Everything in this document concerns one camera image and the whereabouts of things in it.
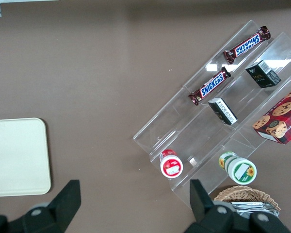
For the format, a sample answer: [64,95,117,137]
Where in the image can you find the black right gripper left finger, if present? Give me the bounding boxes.
[0,179,81,233]

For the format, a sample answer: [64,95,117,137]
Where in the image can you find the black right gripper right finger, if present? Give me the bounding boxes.
[184,179,291,233]

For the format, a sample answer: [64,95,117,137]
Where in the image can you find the small light wicker basket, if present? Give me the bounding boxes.
[213,185,282,216]

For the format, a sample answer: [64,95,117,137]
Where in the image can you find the cream plastic tray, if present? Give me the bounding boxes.
[0,117,51,198]

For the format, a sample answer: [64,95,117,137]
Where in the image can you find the red lidded small jar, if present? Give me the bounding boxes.
[159,149,184,179]

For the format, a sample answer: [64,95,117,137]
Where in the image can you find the stacked aluminium foil trays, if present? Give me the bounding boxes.
[230,201,279,219]

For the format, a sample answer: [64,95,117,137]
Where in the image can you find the green sunflower lidded jar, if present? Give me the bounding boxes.
[218,151,258,185]

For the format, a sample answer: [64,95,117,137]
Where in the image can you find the clear acrylic stepped stand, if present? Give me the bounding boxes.
[132,19,291,210]

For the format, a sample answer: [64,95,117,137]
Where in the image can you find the small black carton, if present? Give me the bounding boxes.
[245,60,282,89]
[208,98,238,126]

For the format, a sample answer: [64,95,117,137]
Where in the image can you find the red tartan cookie box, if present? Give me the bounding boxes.
[252,82,291,146]

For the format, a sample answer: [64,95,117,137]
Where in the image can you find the Snickers chocolate bar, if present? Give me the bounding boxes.
[188,67,232,107]
[223,25,272,65]

